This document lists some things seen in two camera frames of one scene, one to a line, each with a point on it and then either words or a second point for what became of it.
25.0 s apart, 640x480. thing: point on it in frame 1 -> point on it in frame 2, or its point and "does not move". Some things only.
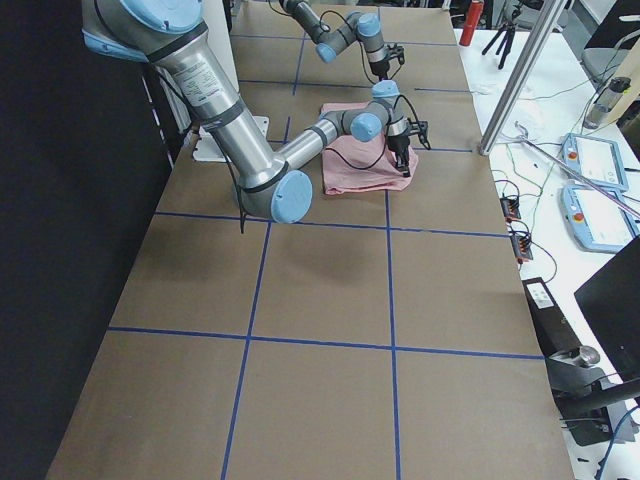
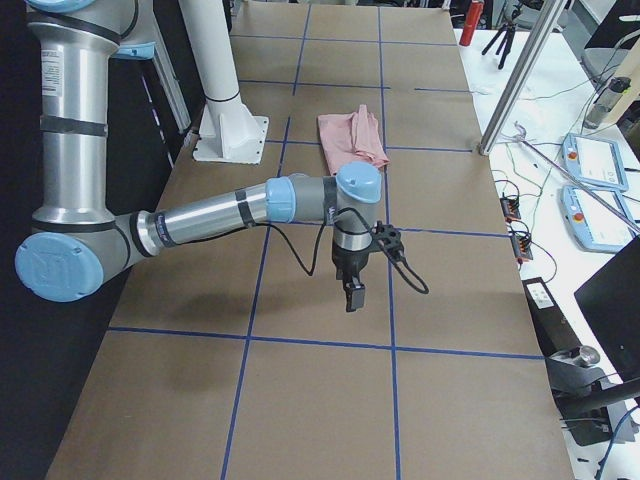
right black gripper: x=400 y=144 -> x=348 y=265
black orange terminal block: x=510 y=208 does not move
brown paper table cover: x=388 y=334 does not move
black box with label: x=555 y=335 does not move
